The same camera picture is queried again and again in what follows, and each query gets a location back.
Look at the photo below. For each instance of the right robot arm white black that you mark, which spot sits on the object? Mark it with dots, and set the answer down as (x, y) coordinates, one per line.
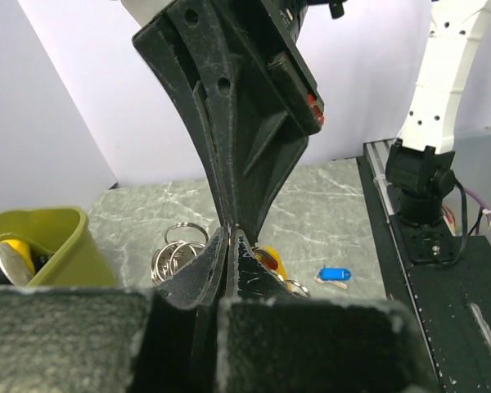
(421, 156)

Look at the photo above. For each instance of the yellow toy lemon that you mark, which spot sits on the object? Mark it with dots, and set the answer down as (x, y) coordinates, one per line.
(24, 250)

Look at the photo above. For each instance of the yellow tag key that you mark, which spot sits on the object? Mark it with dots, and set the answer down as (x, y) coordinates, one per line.
(271, 260)

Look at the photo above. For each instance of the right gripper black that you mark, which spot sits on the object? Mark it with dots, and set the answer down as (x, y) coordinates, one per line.
(242, 89)

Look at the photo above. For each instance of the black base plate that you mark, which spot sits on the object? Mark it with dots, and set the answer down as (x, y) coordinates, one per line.
(450, 295)

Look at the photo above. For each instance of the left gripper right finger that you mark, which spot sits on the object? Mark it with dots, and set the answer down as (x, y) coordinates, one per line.
(253, 343)

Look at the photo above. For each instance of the large keyring with small rings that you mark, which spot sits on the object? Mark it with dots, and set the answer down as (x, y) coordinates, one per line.
(174, 254)

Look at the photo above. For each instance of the black paper cup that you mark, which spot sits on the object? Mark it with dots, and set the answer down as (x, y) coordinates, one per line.
(13, 269)

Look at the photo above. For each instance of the aluminium rail frame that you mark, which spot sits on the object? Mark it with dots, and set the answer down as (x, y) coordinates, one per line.
(377, 153)

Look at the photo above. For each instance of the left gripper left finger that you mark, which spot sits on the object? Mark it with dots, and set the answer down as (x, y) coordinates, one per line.
(186, 330)

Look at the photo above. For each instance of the blue tag key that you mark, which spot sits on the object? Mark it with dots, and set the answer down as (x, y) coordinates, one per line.
(337, 277)

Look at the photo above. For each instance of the olive green plastic bin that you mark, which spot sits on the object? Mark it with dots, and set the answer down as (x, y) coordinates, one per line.
(62, 248)

